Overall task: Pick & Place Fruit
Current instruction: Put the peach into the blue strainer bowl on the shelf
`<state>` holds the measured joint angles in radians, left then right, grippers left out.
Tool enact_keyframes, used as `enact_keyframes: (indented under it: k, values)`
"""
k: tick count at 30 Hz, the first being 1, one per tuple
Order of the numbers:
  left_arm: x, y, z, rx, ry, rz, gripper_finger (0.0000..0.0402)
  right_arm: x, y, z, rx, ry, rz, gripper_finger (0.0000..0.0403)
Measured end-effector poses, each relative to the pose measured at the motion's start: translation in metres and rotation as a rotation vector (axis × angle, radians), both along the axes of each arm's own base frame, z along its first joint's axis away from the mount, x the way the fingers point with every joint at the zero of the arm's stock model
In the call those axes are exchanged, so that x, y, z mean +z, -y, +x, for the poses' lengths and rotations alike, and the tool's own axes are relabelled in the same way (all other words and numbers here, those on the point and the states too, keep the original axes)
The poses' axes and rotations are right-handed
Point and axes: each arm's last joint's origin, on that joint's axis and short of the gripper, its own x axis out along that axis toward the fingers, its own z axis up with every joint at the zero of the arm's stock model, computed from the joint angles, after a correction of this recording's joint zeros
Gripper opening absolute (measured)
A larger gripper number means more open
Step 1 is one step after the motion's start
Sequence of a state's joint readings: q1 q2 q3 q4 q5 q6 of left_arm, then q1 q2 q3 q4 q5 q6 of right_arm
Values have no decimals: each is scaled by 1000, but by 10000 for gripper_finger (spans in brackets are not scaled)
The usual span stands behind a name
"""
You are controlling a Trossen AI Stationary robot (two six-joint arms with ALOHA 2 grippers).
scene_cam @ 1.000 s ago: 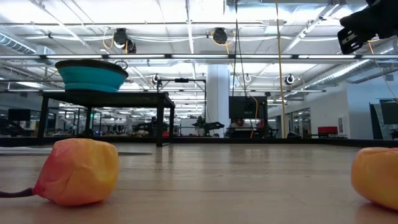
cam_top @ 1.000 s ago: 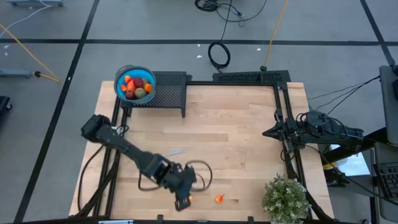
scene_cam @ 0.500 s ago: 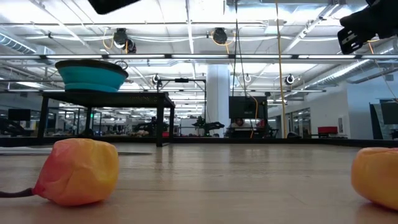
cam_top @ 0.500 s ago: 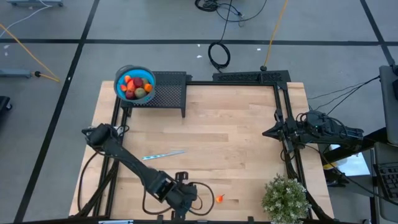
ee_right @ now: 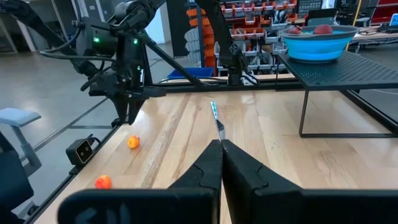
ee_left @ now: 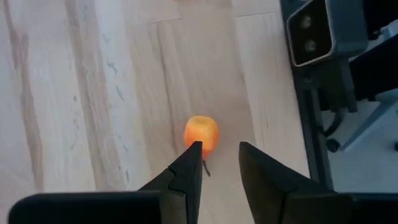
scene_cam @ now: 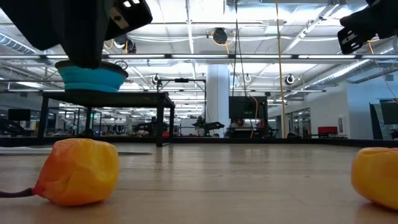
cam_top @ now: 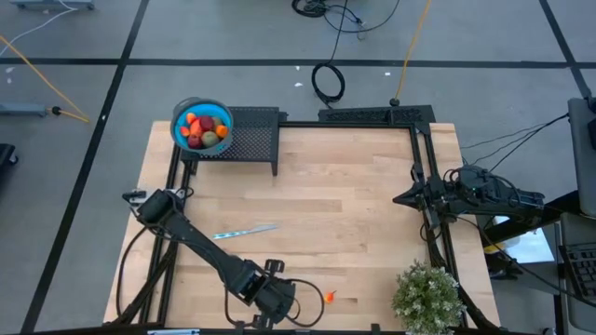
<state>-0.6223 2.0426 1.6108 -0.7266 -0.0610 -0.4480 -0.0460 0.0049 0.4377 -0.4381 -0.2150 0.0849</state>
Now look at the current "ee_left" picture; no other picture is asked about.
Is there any grey table-level camera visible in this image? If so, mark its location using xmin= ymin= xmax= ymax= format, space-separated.
xmin=285 ymin=0 xmax=369 ymax=68

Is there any black office chair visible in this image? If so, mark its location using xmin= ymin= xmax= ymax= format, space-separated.
xmin=325 ymin=0 xmax=398 ymax=154

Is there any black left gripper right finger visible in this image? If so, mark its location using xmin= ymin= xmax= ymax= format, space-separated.
xmin=238 ymin=142 xmax=352 ymax=224

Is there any black camera cable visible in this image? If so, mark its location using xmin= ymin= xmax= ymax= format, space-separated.
xmin=320 ymin=107 xmax=346 ymax=138

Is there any yellow orange toy pear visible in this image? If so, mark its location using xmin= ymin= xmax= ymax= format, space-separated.
xmin=183 ymin=115 xmax=220 ymax=177

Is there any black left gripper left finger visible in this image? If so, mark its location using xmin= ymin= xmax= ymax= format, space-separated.
xmin=139 ymin=141 xmax=203 ymax=224

